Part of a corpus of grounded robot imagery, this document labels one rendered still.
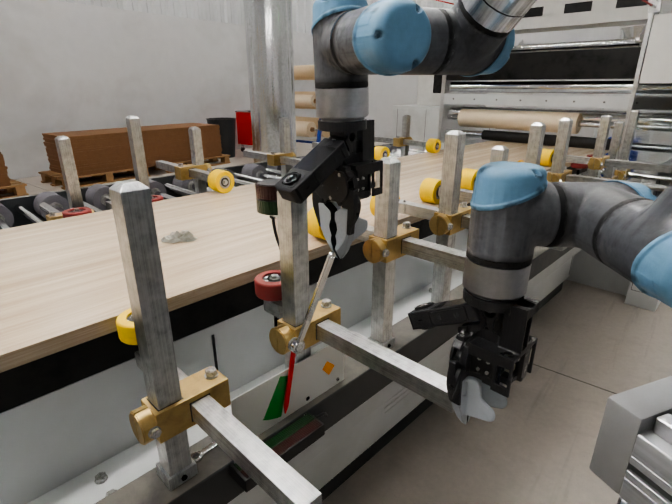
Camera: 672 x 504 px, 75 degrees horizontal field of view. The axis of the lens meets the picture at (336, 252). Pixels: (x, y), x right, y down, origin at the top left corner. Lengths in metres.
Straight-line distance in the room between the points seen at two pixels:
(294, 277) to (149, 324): 0.24
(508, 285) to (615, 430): 0.17
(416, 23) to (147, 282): 0.43
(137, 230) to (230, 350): 0.49
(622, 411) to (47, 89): 7.91
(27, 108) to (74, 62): 0.99
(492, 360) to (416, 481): 1.17
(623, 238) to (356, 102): 0.36
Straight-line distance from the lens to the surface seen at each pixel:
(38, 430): 0.90
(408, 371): 0.69
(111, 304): 0.88
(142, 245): 0.58
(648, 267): 0.44
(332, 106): 0.62
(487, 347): 0.58
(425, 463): 1.77
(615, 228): 0.48
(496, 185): 0.50
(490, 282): 0.53
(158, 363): 0.65
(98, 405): 0.92
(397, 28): 0.52
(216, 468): 0.79
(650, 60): 3.02
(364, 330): 1.25
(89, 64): 8.28
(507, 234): 0.51
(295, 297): 0.75
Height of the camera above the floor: 1.26
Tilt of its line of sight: 21 degrees down
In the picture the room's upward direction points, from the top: straight up
